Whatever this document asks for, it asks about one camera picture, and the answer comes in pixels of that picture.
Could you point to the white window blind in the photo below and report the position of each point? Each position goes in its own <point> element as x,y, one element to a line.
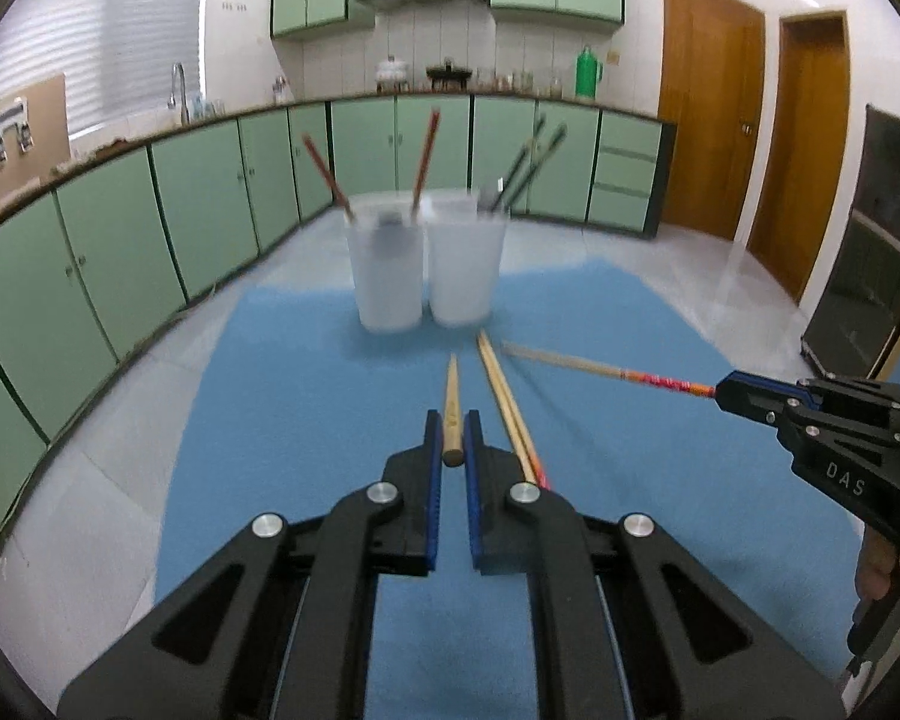
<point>120,37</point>

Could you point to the white cooking pot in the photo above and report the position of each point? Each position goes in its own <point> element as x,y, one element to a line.
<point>391,69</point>

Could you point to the blue mat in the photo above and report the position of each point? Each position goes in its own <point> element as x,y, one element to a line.
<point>307,390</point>

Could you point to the closed wooden door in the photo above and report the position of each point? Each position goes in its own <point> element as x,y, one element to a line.
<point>705,105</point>

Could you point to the white mounted device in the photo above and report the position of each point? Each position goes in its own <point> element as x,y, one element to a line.
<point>7,116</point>

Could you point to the white two-compartment utensil holder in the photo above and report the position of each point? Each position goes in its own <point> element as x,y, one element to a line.
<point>457,270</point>

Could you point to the metal kettle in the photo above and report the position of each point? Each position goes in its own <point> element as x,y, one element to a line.
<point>280,90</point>

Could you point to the wooden door with frame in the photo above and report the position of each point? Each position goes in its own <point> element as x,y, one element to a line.
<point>810,165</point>

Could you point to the green thermos flask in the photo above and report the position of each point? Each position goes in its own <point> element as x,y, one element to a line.
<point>586,75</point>

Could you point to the brown cloth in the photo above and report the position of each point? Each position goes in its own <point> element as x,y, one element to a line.
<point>112,144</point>

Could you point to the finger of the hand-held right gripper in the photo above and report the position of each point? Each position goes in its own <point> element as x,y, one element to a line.
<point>772,382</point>
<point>750,401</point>

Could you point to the black cabinet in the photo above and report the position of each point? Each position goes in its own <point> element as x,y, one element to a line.
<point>870,240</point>

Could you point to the plain wooden chopstick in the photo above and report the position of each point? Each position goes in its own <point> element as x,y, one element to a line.
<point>453,405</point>
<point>505,405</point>

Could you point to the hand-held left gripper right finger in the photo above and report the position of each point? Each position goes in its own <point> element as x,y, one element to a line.
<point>474,495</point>

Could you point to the metal sink faucet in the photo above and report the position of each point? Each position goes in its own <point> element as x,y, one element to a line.
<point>180,82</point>

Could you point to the black wok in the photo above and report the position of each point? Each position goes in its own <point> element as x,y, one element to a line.
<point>448,73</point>

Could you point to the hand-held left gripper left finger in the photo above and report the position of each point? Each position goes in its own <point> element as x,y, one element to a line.
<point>435,480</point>

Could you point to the person's right hand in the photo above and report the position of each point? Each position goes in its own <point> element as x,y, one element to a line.
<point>881,570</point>

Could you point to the brown cardboard board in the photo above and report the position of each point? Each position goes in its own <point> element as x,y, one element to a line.
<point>45,112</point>

